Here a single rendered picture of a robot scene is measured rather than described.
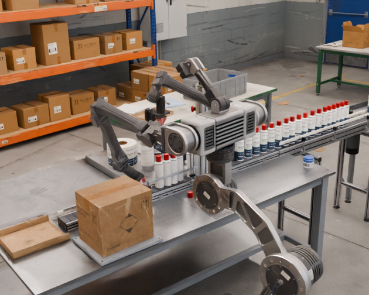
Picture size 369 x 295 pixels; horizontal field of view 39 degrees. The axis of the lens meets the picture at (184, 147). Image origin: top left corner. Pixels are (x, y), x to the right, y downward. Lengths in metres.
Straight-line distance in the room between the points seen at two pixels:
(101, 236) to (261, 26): 8.91
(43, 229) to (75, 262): 0.39
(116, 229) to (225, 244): 1.45
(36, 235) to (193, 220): 0.84
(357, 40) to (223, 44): 2.79
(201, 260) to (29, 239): 1.31
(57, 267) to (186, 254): 1.36
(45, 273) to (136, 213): 0.50
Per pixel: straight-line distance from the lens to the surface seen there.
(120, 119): 2.49
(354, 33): 8.49
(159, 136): 2.29
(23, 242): 2.84
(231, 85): 5.32
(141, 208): 2.59
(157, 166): 3.09
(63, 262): 2.62
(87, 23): 7.99
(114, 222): 2.52
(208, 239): 3.91
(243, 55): 10.68
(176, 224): 2.86
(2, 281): 3.70
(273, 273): 2.35
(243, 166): 3.52
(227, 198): 2.40
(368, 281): 4.03
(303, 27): 11.49
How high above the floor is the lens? 2.22
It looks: 21 degrees down
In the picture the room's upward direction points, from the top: 1 degrees counter-clockwise
